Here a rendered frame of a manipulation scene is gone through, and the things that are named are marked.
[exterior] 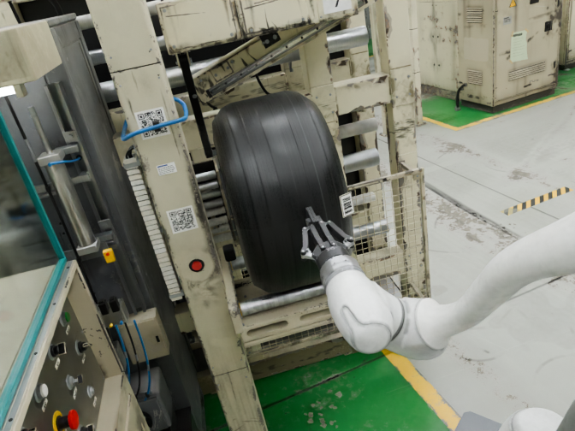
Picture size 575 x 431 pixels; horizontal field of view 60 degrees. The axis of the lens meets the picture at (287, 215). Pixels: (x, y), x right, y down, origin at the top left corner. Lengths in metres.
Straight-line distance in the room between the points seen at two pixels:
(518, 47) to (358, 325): 5.23
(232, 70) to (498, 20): 4.27
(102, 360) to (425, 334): 0.88
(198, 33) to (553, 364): 2.07
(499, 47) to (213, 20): 4.48
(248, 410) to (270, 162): 1.00
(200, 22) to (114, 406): 1.10
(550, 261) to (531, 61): 5.43
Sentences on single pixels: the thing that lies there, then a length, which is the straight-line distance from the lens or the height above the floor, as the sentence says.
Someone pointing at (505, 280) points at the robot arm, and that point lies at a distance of 0.81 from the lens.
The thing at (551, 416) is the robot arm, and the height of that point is 1.00.
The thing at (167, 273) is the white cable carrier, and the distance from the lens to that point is 1.56.
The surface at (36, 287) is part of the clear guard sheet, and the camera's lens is 1.15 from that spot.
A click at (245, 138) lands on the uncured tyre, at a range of 1.30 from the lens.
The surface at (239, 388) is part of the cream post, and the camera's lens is 1.85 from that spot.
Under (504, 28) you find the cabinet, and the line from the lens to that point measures 5.80.
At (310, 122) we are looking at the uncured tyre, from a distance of 1.33.
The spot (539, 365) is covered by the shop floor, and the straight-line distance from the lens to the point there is 2.63.
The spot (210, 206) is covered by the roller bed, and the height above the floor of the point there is 1.07.
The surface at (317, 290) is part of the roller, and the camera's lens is 1.56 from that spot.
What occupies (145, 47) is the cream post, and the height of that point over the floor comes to 1.70.
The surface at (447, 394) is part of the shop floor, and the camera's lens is 2.46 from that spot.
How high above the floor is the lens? 1.81
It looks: 26 degrees down
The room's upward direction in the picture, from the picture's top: 11 degrees counter-clockwise
